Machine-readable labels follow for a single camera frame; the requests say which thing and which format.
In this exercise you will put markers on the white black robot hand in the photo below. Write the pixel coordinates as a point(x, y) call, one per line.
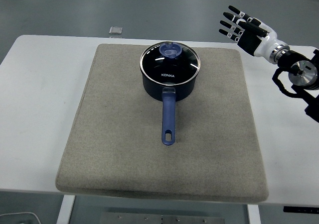
point(251, 43)

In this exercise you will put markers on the glass pot lid blue knob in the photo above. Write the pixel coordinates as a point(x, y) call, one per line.
point(169, 71)

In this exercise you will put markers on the small silver floor plate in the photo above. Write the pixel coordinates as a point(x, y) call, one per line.
point(115, 30)

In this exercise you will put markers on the beige grey fabric mat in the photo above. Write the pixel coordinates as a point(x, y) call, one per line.
point(139, 144)

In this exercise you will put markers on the white table leg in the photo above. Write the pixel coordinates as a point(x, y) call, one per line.
point(253, 215)
point(65, 210)

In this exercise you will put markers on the black table control panel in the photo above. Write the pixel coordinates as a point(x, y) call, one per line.
point(300, 209)

